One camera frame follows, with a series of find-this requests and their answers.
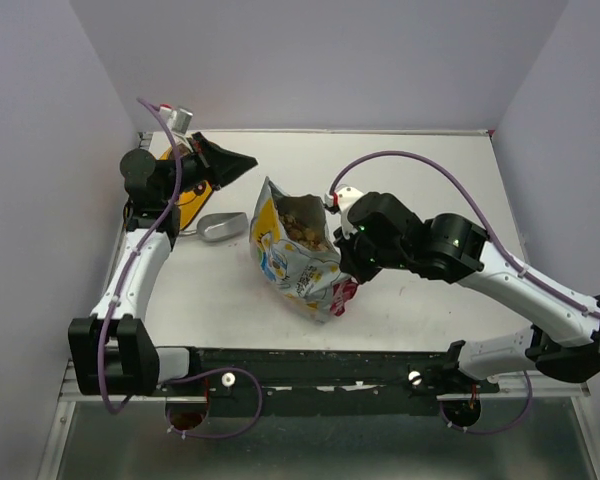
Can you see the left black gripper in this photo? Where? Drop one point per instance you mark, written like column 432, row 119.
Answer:
column 217, row 165

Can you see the aluminium frame rail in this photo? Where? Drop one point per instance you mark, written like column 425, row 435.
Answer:
column 144, row 140

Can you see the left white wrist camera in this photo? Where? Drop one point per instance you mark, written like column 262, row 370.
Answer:
column 177, row 119

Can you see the pet food bag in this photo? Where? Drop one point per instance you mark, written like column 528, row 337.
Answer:
column 311, row 282

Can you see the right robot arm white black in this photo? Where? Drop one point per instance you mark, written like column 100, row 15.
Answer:
column 563, row 338

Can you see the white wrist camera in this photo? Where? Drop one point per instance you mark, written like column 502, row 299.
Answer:
column 177, row 119
column 340, row 201

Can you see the pet food kibble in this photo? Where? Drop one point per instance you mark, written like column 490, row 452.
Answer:
column 305, row 230

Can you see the metal food scoop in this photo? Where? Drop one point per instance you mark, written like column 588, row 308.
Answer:
column 218, row 227

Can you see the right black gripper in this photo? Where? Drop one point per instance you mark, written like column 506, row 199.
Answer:
column 349, row 261

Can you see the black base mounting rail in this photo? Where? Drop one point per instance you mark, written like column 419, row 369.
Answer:
column 310, row 383

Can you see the yellow double pet bowl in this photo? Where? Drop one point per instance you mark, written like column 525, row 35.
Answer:
column 190, row 203

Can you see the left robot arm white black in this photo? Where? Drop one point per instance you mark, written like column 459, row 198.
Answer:
column 111, row 349

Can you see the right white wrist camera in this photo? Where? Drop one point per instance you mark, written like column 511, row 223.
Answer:
column 340, row 201

